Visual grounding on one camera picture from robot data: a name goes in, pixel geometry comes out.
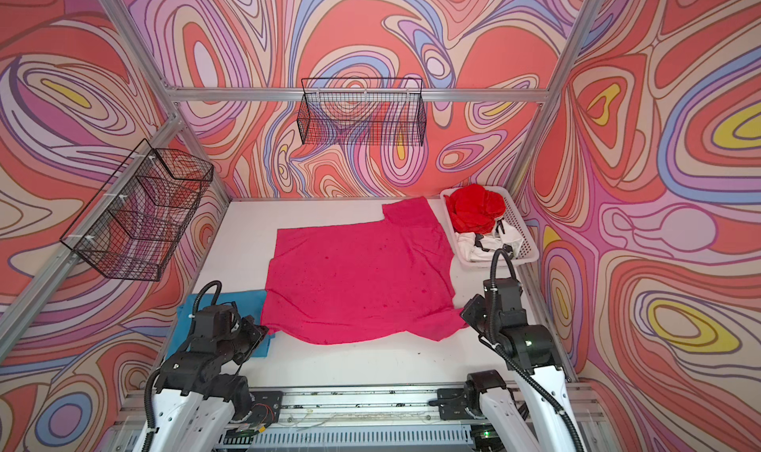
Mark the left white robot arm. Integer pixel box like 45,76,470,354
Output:
135,281,269,451

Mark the white plastic laundry basket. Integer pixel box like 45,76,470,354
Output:
439,186,539,269

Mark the aluminium frame profile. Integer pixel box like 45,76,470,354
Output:
0,0,620,364

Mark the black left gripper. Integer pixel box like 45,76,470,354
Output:
216,314,271,366

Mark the white black garment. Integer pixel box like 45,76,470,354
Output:
455,219,524,264

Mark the black wire basket wall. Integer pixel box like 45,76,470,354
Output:
296,77,427,147
59,140,214,282

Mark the black wire basket left wall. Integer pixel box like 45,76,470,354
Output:
59,140,214,282

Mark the magenta t shirt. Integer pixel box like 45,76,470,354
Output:
262,197,466,345

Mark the red t shirt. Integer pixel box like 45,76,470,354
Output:
444,184,507,235

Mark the folded teal t shirt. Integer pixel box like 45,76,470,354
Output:
164,291,273,358

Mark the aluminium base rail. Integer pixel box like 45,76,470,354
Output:
105,376,620,451

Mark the black wire basket back wall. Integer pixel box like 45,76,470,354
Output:
296,77,427,147

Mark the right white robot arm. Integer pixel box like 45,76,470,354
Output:
461,245,588,451

